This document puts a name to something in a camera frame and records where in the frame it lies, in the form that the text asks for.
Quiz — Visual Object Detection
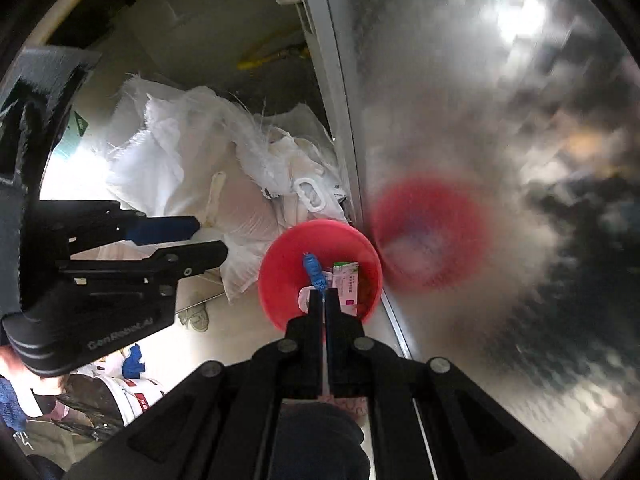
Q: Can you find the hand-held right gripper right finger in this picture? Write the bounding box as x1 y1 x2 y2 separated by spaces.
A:
324 300 581 480

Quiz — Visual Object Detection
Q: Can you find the white bag with handle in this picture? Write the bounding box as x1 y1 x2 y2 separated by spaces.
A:
220 125 351 306

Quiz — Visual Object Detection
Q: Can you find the yellow hose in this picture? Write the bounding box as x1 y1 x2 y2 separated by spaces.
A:
237 42 308 71

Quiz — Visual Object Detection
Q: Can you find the steel cabinet door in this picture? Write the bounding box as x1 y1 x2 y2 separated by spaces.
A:
320 0 640 480

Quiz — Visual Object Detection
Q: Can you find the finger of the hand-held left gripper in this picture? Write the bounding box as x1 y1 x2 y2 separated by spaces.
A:
30 200 201 261
57 240 229 286

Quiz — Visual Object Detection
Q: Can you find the blue cloth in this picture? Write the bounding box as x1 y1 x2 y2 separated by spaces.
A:
124 344 147 380

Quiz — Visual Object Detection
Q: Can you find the red plastic bucket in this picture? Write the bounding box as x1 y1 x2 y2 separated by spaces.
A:
257 218 384 330

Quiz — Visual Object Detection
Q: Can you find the white bucket red label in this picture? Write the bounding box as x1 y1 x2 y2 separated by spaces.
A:
97 372 166 428

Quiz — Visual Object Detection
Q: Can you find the white woven sack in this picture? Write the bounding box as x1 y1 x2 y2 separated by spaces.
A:
105 77 281 241

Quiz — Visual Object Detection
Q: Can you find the blue small bottle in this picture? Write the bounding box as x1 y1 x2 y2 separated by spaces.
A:
301 252 328 293

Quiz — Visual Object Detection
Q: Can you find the small pink white box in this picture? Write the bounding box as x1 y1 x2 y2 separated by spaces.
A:
331 260 362 317

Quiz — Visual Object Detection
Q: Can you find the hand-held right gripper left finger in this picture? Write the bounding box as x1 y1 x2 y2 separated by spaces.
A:
65 287 326 480

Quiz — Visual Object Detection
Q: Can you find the person's left hand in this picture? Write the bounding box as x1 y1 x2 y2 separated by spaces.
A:
0 345 68 418

